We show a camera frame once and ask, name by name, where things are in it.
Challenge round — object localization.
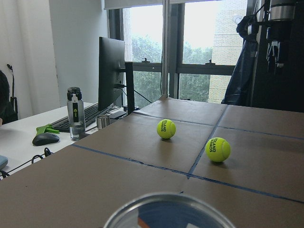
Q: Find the steel cup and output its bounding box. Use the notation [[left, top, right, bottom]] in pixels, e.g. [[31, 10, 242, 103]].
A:
[[96, 115, 110, 130]]

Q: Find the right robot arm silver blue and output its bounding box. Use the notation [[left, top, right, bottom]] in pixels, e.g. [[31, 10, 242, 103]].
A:
[[266, 0, 296, 72]]

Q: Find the black monitor stand post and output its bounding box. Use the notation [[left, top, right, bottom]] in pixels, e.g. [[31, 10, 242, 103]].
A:
[[125, 62, 135, 114]]

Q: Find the green plastic tool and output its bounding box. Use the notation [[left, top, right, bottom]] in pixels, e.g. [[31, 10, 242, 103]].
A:
[[36, 124, 60, 135]]

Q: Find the dark blue hanging cover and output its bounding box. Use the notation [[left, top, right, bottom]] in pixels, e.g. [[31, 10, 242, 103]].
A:
[[221, 14, 259, 106]]

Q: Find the clear water bottle black lid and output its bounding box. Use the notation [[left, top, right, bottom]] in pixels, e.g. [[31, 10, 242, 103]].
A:
[[67, 87, 86, 141]]

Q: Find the clear tennis ball can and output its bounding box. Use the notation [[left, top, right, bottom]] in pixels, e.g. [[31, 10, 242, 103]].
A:
[[104, 192, 235, 228]]

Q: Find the aluminium frame post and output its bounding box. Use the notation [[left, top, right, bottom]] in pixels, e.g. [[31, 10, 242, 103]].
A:
[[161, 0, 170, 97]]

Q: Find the yellow tennis ball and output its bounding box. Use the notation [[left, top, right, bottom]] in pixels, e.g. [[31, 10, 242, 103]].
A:
[[205, 137, 231, 162], [157, 119, 176, 139]]

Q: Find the black computer monitor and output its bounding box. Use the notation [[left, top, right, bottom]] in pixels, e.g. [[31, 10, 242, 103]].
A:
[[98, 37, 125, 111]]

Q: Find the black keyboard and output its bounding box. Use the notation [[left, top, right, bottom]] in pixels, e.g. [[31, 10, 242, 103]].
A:
[[50, 102, 114, 133]]

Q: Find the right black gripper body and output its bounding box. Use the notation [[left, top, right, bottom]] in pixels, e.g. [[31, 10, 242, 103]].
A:
[[266, 21, 289, 69]]

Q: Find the black computer mouse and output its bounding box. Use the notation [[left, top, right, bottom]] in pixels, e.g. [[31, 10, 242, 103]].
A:
[[32, 133, 60, 146]]

